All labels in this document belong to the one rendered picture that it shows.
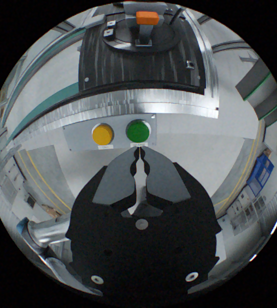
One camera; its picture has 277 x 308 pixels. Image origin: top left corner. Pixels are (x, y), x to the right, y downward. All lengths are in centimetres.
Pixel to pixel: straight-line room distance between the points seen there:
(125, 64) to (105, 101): 8
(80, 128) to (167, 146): 25
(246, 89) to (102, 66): 28
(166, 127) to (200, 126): 12
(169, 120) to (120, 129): 16
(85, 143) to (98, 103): 9
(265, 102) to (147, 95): 35
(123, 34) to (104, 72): 9
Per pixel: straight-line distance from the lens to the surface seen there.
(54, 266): 46
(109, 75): 19
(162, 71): 19
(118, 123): 19
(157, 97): 19
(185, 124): 33
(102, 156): 36
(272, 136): 411
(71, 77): 29
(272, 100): 37
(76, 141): 24
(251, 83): 25
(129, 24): 16
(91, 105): 20
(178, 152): 36
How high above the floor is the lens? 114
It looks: 58 degrees down
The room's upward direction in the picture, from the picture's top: 177 degrees clockwise
